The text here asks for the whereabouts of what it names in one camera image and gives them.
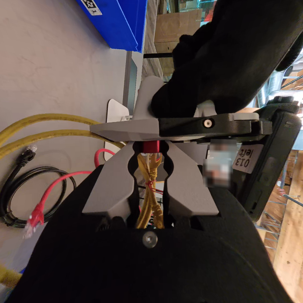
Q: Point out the red twist tie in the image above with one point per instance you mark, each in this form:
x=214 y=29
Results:
x=149 y=182

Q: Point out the red ethernet coupler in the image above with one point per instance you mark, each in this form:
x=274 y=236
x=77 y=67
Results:
x=150 y=146

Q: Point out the blue storage bin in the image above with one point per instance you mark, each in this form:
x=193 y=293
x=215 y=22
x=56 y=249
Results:
x=118 y=23

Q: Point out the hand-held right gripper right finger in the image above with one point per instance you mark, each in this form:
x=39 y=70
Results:
x=191 y=189

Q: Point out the cardboard box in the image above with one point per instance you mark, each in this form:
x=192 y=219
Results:
x=175 y=26

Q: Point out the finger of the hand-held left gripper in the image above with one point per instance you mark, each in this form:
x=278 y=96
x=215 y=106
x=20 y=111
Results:
x=127 y=129

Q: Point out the person's left forearm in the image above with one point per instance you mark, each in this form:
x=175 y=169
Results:
x=255 y=28

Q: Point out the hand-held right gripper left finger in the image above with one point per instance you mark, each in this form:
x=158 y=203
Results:
x=109 y=189

